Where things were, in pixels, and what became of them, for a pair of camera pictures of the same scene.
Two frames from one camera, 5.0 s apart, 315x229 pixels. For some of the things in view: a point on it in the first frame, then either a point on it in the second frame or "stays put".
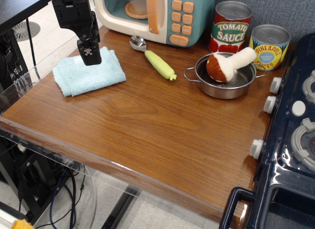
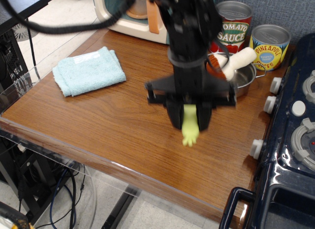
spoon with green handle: x=139 y=44 to x=190 y=130
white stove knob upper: x=275 y=84 stays put
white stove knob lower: x=256 y=148 stays put
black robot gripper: x=73 y=10 to x=190 y=85
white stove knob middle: x=269 y=104 stays put
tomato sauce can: x=230 y=27 stays put
